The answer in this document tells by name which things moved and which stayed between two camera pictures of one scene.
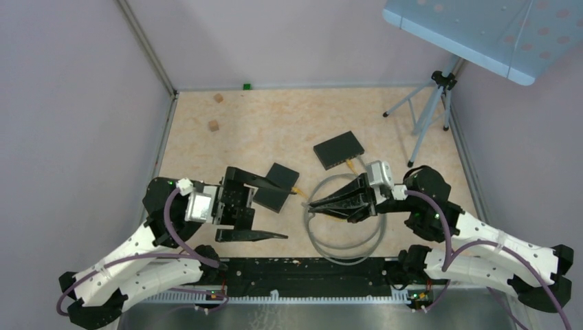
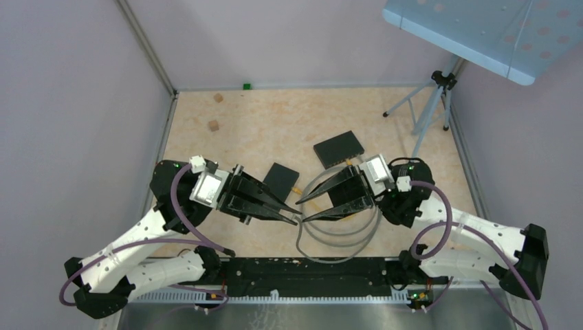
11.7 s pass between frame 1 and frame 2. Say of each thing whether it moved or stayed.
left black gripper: moved
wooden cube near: stayed
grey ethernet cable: moved
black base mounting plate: stayed
